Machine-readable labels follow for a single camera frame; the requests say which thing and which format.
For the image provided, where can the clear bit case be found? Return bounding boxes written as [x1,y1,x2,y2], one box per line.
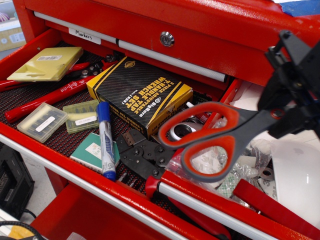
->
[17,103,68,143]
[62,99,99,134]

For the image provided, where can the yellow plastic case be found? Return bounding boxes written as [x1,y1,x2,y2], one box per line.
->
[6,47,84,82]

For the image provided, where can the cardboard box background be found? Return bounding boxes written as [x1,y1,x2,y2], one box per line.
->
[0,18,26,52]

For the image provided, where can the white paper sheets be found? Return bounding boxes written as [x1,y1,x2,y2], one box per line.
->
[225,80,320,150]

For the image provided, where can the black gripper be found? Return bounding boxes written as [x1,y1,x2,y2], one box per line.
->
[257,30,320,139]

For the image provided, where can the red grey scissors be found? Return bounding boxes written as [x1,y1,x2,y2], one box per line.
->
[157,101,292,183]

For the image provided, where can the red flat bar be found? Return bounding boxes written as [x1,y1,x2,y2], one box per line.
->
[233,179,320,240]

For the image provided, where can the black cable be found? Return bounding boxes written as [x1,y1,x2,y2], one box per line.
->
[0,208,41,240]

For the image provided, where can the red threadlocker bottle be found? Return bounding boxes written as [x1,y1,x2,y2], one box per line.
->
[186,101,211,124]

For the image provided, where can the black crimping tool red handles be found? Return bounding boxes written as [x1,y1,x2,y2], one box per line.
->
[116,129,232,240]

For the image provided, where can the red right open drawer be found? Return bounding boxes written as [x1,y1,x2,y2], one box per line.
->
[158,87,313,240]

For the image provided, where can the blue white marker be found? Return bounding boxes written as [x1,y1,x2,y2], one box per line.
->
[96,102,116,181]

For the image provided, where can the silver metal washer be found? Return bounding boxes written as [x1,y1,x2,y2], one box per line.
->
[260,167,275,181]

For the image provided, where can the black yellow tap wrench box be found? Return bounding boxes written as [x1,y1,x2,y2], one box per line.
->
[86,56,193,138]

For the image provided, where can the red left open drawer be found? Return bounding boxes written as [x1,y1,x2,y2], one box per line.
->
[0,27,235,240]

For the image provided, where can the black device on floor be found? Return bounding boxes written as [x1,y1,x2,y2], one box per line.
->
[0,143,35,219]

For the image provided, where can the silver cabinet key lock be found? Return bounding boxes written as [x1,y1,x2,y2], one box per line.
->
[159,31,175,47]

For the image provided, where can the clear bit case right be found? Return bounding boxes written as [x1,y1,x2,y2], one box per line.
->
[62,99,99,134]

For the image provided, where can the silver round tape measure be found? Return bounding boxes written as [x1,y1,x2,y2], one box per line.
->
[168,122,203,142]

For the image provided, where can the red handled pliers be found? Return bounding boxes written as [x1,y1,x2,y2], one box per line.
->
[4,54,116,123]

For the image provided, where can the white apple mouse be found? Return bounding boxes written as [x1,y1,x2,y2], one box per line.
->
[271,140,320,228]

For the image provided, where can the red open drawer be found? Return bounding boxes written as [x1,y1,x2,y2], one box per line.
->
[158,87,313,240]
[0,27,235,240]

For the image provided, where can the red tool cabinet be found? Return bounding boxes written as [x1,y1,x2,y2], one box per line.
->
[0,0,320,240]

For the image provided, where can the white markers label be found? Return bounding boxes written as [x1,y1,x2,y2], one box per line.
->
[68,27,101,45]

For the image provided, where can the clear bit case left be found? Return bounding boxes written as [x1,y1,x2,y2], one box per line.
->
[17,103,68,143]

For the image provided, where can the green white small box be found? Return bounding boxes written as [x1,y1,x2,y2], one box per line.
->
[69,132,121,175]

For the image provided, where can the plastic bag of adhesive mounts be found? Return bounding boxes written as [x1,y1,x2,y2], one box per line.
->
[165,138,272,198]

